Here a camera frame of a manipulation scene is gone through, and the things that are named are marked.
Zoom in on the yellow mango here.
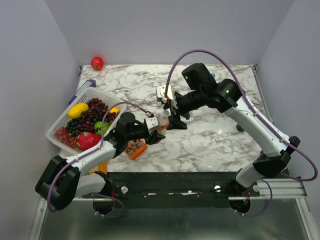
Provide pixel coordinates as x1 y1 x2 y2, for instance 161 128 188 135
67 102 89 119

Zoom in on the green toy fruit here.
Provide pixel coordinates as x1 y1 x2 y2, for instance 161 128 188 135
94 121 110 136

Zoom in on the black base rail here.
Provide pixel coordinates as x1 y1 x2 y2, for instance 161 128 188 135
98 172 260 209

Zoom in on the white plastic basket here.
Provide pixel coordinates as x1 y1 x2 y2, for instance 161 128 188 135
46 87 123 156

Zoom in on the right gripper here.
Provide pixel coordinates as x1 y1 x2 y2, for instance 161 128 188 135
163 88 206 131

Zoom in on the light red grape bunch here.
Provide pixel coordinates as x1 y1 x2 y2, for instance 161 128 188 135
54 127 76 149

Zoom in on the purple white box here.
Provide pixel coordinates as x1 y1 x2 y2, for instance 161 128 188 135
68 78 96 105

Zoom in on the orange snack box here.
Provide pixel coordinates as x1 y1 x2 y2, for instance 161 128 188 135
124 139 148 160

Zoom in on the orange juice bottle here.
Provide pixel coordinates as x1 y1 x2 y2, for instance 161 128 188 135
157 114 169 136

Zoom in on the red apple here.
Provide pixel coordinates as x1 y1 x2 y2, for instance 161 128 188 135
90 56 104 71

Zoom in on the yellow lemon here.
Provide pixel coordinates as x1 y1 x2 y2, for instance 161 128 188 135
109 107 120 114

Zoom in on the yellow snack bag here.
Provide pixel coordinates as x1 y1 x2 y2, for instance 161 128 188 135
84 161 108 176

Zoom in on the white green bottle cap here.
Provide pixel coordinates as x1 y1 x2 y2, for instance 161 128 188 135
161 110 171 118

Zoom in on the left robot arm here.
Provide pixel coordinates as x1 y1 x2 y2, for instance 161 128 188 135
35 112 165 213

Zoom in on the black blue grape bunch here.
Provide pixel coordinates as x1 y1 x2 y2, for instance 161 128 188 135
65 118 82 134

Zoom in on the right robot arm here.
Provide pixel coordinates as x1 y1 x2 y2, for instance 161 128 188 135
156 63 300 196

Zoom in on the black can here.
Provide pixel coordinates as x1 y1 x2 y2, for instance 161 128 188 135
236 123 245 132

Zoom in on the dark purple grape bunch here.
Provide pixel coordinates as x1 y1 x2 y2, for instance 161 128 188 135
80 98 118 134

